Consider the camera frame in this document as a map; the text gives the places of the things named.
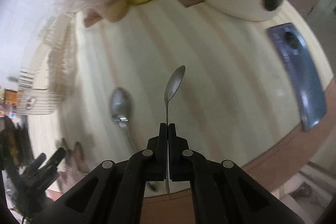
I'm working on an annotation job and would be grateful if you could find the steel wok with lid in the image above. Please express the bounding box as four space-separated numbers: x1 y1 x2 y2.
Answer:
1 116 34 167

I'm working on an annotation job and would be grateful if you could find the steel spoon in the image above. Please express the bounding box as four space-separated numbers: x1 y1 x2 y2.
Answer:
109 87 138 154
164 65 186 197

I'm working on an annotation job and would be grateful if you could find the blue smartphone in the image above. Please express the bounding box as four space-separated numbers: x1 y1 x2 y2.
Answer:
266 23 327 131

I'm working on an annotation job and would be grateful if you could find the clear plastic organizer bin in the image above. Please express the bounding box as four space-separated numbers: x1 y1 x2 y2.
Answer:
17 13 77 115

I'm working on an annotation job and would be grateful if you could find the dark soy sauce bottle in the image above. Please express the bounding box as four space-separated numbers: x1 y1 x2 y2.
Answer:
0 89 18 120

